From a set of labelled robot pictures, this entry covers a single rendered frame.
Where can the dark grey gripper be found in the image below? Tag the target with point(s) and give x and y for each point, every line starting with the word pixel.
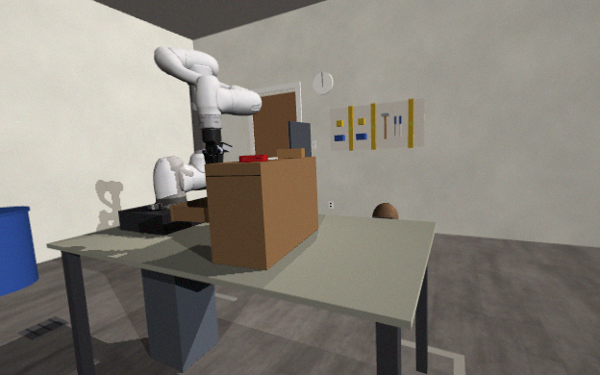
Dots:
pixel 213 153

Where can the brown wooden tool chest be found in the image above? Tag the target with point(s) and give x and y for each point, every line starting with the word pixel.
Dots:
pixel 258 211

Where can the red rectangular tin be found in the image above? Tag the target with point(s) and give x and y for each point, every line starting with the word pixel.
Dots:
pixel 253 158

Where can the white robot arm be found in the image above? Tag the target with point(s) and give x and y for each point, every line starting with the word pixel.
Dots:
pixel 172 178

